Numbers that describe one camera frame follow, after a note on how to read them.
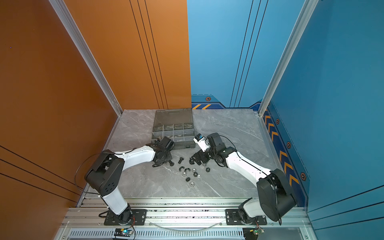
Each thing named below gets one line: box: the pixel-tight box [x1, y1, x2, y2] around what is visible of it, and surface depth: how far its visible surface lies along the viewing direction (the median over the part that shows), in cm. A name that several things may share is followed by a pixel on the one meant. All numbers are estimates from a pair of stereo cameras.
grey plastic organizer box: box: [151, 108, 196, 150], surface depth 114 cm
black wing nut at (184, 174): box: [182, 168, 191, 177], surface depth 89 cm
